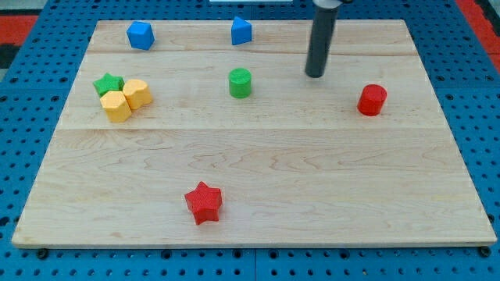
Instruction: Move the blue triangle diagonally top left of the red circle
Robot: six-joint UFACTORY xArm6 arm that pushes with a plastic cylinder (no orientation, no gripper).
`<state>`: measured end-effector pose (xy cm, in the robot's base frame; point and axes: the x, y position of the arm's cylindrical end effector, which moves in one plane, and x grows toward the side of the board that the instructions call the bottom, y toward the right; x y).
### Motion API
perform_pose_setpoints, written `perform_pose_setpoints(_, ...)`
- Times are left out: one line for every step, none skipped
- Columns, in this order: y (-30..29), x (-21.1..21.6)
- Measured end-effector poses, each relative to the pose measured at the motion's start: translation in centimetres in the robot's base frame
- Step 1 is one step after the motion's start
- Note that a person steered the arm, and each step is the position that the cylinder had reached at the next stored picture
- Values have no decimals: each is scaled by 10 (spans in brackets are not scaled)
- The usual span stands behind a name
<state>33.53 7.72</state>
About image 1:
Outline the blue triangle block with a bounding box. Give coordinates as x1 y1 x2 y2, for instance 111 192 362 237
230 16 252 45

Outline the green star block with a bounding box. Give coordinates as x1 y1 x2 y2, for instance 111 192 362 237
93 73 124 98

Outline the wooden board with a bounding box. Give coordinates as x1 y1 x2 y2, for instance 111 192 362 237
12 20 497 249

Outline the yellow hexagon block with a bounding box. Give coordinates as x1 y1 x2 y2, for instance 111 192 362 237
100 91 132 123

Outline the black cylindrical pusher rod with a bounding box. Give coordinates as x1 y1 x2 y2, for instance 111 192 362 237
305 7 340 78

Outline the red star block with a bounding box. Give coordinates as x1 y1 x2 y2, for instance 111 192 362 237
184 181 223 225

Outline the silver rod mount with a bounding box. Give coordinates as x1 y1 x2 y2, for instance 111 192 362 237
312 0 354 9

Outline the green cylinder block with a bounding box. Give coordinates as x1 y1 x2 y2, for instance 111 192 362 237
228 68 252 98

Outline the yellow heart block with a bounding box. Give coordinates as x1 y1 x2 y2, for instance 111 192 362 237
123 79 152 110

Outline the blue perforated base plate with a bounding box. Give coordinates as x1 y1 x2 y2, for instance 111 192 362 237
1 0 499 280

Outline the red cylinder block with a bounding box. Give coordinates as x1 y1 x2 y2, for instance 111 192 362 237
357 84 388 116

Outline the blue cube block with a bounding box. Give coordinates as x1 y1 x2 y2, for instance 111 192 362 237
127 21 155 51

